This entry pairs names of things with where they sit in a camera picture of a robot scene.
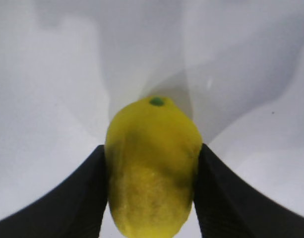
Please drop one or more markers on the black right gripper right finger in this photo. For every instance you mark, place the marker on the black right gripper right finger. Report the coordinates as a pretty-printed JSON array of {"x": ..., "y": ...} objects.
[{"x": 228, "y": 207}]

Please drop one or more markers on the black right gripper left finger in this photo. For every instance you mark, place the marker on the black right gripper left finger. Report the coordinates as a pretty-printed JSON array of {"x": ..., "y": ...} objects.
[{"x": 73, "y": 209}]

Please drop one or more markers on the yellow lemon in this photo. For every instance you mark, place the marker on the yellow lemon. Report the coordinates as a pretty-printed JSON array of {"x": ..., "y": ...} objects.
[{"x": 151, "y": 152}]

